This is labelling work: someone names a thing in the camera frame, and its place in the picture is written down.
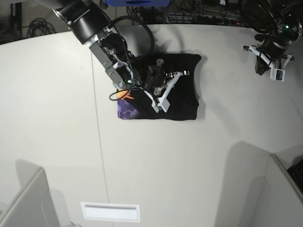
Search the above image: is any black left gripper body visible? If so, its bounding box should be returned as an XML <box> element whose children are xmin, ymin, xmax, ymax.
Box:
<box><xmin>243</xmin><ymin>38</ymin><xmax>294</xmax><ymax>69</ymax></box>

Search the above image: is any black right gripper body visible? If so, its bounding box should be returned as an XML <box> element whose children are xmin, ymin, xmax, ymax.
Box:
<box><xmin>143</xmin><ymin>58</ymin><xmax>190</xmax><ymax>104</ymax></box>

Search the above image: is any black T-shirt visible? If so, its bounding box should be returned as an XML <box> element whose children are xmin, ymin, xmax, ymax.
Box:
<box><xmin>117</xmin><ymin>53</ymin><xmax>202</xmax><ymax>121</ymax></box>

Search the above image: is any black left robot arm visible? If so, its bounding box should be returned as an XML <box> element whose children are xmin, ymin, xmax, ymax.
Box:
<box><xmin>242</xmin><ymin>0</ymin><xmax>303</xmax><ymax>82</ymax></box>

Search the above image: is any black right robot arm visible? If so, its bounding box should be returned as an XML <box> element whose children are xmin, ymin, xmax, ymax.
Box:
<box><xmin>38</xmin><ymin>0</ymin><xmax>189</xmax><ymax>106</ymax></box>

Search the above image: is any black power strip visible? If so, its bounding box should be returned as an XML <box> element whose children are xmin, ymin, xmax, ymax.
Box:
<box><xmin>195</xmin><ymin>16</ymin><xmax>240</xmax><ymax>26</ymax></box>

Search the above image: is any blue box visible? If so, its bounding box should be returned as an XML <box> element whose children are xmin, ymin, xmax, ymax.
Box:
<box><xmin>105</xmin><ymin>0</ymin><xmax>170</xmax><ymax>7</ymax></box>

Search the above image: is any black keyboard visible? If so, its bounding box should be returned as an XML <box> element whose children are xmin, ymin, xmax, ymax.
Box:
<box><xmin>287</xmin><ymin>159</ymin><xmax>303</xmax><ymax>191</ymax></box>

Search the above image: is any grey right partition panel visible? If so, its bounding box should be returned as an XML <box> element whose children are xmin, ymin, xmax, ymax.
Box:
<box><xmin>246</xmin><ymin>153</ymin><xmax>303</xmax><ymax>227</ymax></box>

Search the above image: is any grey partition panel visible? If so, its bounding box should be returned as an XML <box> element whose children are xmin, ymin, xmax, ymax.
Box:
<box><xmin>246</xmin><ymin>153</ymin><xmax>303</xmax><ymax>227</ymax></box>
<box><xmin>0</xmin><ymin>167</ymin><xmax>60</xmax><ymax>227</ymax></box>

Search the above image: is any grey left partition panel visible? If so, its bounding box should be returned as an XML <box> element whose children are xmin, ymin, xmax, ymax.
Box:
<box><xmin>0</xmin><ymin>167</ymin><xmax>60</xmax><ymax>227</ymax></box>

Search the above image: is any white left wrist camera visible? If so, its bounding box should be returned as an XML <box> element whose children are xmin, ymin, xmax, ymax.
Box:
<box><xmin>270</xmin><ymin>68</ymin><xmax>285</xmax><ymax>82</ymax></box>

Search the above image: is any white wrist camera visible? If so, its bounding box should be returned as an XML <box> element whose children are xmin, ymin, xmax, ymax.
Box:
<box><xmin>270</xmin><ymin>68</ymin><xmax>285</xmax><ymax>82</ymax></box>
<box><xmin>151</xmin><ymin>98</ymin><xmax>170</xmax><ymax>113</ymax></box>

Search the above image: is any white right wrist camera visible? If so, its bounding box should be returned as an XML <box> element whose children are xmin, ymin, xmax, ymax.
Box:
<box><xmin>151</xmin><ymin>98</ymin><xmax>170</xmax><ymax>113</ymax></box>

